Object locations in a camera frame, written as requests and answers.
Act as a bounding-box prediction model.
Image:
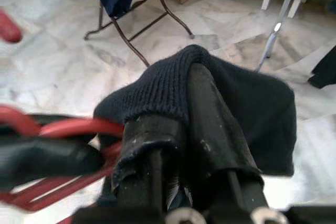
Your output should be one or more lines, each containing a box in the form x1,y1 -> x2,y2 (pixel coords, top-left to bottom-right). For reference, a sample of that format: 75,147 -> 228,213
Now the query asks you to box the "red plastic hanger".
0,8 -> 125,213

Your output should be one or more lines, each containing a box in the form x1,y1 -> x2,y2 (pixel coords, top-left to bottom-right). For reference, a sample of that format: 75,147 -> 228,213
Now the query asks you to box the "silver metal clothes rack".
256,0 -> 302,72

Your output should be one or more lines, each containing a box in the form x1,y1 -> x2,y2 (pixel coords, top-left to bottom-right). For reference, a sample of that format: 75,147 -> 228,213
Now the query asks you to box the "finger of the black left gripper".
0,128 -> 106,192

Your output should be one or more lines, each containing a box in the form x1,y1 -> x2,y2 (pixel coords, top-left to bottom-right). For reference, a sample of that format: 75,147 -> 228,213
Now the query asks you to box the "black shirt with green logo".
308,45 -> 336,90

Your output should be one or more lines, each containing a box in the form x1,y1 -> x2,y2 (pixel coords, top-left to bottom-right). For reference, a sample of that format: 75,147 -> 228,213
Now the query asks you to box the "black garment with ribbed collar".
93,44 -> 297,201

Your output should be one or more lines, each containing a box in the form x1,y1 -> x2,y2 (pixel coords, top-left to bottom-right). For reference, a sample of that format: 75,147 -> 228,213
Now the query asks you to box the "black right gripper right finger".
186,62 -> 270,210

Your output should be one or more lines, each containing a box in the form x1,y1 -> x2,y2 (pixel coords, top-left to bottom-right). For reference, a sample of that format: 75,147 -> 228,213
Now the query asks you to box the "marble top folding table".
83,0 -> 196,67

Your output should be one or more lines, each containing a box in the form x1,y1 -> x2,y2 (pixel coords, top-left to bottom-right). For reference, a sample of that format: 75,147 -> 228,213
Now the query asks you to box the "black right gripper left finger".
112,115 -> 190,210

